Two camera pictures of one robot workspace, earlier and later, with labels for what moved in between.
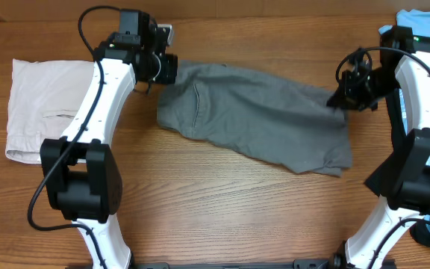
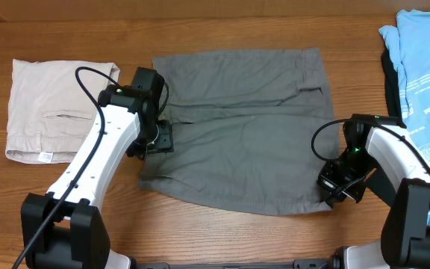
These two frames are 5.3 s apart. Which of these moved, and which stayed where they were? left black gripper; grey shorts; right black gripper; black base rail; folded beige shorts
Moved: left black gripper; grey shorts; right black gripper
Stayed: folded beige shorts; black base rail
